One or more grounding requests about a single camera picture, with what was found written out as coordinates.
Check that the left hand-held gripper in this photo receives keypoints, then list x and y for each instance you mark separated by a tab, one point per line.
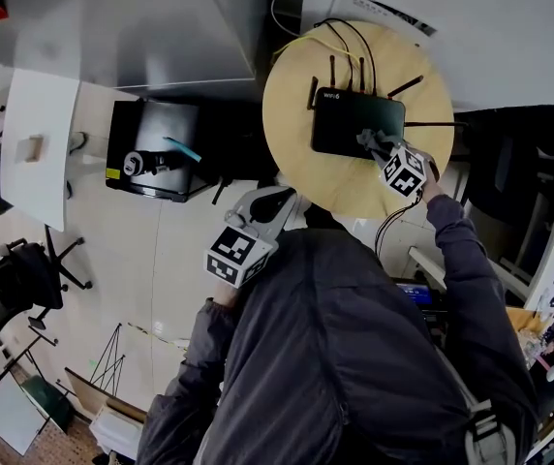
238	257

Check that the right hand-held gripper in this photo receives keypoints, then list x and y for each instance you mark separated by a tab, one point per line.
405	172

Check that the black router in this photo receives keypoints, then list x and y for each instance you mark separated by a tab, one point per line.
345	124

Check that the person's right forearm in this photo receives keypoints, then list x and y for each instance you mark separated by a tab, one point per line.
456	240

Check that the person's left forearm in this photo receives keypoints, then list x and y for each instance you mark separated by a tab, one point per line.
209	337

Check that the white low shelf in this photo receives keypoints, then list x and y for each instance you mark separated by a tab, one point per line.
427	264

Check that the black fabric covered chair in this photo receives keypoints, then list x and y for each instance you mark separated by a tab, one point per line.
509	163

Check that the blue screen device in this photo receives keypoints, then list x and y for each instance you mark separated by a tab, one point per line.
415	293

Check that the teal pen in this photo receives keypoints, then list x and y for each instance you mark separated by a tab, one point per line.
182	148

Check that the black handheld device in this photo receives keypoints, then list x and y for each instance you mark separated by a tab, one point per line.
153	163

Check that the person's dark jacket torso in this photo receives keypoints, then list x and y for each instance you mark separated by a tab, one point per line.
325	356

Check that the black floor cabinet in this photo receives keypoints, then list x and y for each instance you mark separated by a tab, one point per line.
161	119

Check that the white printed booklet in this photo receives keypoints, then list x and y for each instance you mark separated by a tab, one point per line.
378	8

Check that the white table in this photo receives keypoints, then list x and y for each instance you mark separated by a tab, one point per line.
40	196

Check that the white box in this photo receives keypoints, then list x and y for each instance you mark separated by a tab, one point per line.
112	429

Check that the black mesh office chair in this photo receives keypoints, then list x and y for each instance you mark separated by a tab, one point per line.
25	274

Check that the small wooden block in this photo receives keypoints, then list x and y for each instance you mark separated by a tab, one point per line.
30	148

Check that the dark green container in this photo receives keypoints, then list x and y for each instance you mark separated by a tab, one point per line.
47	400

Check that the grey metal cabinet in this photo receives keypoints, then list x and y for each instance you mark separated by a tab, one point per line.
136	27

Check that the white board panel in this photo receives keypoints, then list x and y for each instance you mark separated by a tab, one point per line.
10	414

